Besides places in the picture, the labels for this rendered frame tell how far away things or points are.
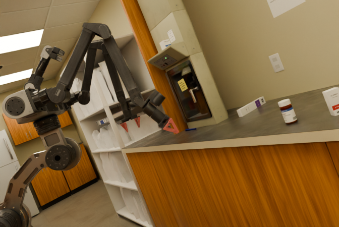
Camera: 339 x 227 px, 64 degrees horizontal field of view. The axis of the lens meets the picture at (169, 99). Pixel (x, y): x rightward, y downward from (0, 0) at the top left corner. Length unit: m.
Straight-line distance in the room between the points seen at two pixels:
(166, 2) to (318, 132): 1.23
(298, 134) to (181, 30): 1.04
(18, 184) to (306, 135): 1.58
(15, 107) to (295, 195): 1.30
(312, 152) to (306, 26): 0.86
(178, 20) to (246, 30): 0.48
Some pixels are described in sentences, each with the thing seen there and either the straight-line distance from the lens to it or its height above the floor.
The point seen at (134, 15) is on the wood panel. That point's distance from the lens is 2.12.
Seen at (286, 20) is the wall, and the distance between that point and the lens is 1.81.
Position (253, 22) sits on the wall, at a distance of 1.93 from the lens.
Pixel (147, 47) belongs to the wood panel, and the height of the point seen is 1.61.
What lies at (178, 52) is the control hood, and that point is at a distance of 1.73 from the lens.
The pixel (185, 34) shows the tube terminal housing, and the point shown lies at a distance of 1.80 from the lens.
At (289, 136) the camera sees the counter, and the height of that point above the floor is 0.93.
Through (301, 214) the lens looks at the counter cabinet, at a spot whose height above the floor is 0.58.
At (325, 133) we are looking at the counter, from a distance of 1.00.
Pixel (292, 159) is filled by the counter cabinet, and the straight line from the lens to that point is 1.16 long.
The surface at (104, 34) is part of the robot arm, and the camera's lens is 1.38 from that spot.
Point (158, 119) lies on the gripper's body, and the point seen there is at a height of 1.14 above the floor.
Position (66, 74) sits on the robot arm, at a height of 1.51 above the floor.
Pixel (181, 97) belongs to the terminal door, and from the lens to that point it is 1.93.
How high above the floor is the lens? 1.23
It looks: 1 degrees down
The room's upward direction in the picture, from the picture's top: 22 degrees counter-clockwise
